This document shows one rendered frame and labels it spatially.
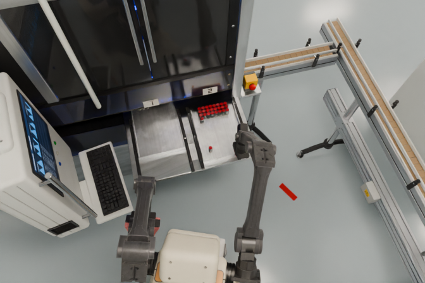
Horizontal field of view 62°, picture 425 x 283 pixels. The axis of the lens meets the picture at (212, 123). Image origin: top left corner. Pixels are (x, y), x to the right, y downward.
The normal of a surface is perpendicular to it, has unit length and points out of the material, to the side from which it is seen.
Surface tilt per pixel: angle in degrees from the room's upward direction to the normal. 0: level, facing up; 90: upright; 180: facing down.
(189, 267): 48
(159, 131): 0
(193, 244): 42
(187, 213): 0
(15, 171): 0
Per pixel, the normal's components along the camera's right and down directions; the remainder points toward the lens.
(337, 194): 0.01, -0.47
